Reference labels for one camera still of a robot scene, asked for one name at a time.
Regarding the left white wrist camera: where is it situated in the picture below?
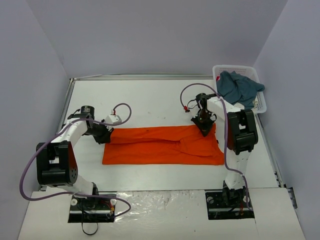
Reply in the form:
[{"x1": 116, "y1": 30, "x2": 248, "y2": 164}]
[{"x1": 104, "y1": 114, "x2": 122, "y2": 126}]

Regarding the purple cable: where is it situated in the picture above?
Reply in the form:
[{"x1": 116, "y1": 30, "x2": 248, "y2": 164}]
[
  {"x1": 179, "y1": 83, "x2": 252, "y2": 211},
  {"x1": 19, "y1": 102, "x2": 133, "y2": 218}
]

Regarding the orange t shirt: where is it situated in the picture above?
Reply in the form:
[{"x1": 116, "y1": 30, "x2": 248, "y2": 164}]
[{"x1": 102, "y1": 125, "x2": 224, "y2": 166}]

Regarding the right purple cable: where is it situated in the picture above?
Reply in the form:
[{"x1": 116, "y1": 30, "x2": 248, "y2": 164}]
[{"x1": 179, "y1": 83, "x2": 252, "y2": 211}]

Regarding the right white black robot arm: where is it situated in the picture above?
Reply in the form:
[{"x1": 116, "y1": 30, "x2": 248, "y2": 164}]
[{"x1": 191, "y1": 93, "x2": 258, "y2": 207}]

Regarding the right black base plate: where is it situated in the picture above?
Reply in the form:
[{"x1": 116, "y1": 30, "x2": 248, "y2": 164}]
[{"x1": 205, "y1": 189, "x2": 255, "y2": 221}]

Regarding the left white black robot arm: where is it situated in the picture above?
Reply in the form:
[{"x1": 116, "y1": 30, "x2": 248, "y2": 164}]
[{"x1": 36, "y1": 105, "x2": 122, "y2": 209}]

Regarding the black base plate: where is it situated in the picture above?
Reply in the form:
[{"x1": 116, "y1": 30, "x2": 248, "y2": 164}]
[
  {"x1": 205, "y1": 189, "x2": 255, "y2": 221},
  {"x1": 68, "y1": 193, "x2": 117, "y2": 223}
]

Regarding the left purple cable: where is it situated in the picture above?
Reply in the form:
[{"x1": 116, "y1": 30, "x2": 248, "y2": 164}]
[{"x1": 19, "y1": 102, "x2": 133, "y2": 218}]

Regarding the white plastic basket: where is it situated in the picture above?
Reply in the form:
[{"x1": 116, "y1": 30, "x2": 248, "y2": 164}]
[{"x1": 212, "y1": 64, "x2": 267, "y2": 114}]

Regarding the teal t shirt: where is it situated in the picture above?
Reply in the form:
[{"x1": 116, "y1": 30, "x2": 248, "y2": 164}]
[{"x1": 216, "y1": 71, "x2": 265, "y2": 109}]

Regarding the thin black cable loop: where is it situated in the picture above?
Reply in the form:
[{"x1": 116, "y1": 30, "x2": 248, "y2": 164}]
[{"x1": 81, "y1": 219, "x2": 99, "y2": 236}]

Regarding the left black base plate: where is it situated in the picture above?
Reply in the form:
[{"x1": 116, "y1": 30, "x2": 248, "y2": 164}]
[{"x1": 68, "y1": 193, "x2": 117, "y2": 223}]

